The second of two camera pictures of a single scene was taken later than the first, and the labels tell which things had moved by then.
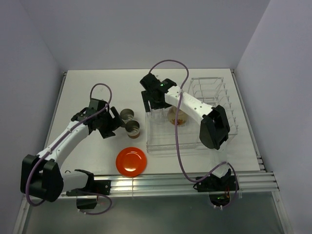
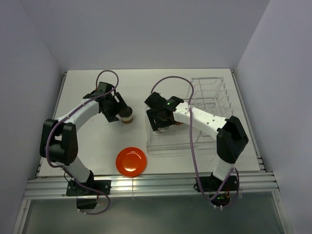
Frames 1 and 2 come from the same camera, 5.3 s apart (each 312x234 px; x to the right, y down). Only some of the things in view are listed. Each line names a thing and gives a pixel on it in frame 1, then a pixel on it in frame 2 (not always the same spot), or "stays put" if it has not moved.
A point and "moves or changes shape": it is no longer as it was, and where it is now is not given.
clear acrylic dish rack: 160,123 stays put
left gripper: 115,123 → 120,106
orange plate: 131,161 stays put
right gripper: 146,96 → 152,115
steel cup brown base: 132,128 → 126,120
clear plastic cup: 160,116 moves or changes shape
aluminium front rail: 122,183 stays put
